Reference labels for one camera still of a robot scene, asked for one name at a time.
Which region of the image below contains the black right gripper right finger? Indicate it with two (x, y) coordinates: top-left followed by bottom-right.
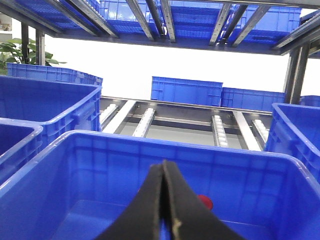
(162, 160), (244, 240)

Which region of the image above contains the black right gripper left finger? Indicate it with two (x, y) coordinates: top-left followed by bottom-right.
(96, 164), (163, 240)

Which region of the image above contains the red push button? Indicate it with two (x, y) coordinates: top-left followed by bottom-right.
(198, 194), (214, 210)

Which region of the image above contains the large blue plastic bin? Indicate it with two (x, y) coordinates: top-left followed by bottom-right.
(0, 130), (320, 240)

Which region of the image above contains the far low blue crate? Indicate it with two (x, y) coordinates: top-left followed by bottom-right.
(220, 87), (285, 112)

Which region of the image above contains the blue bin at right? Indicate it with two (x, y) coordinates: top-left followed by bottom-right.
(264, 103), (320, 182)

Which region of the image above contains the blue bin at left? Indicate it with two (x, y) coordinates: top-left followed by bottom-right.
(0, 75), (102, 148)

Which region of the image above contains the near left blue bin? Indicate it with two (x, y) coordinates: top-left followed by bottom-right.
(0, 118), (43, 184)

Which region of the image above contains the far left blue crate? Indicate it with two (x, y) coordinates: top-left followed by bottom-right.
(7, 63), (103, 86)

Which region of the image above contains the green plant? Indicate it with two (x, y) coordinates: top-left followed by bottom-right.
(0, 37), (67, 76)

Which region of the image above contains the metal rack frame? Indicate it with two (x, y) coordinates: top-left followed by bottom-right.
(0, 0), (320, 152)

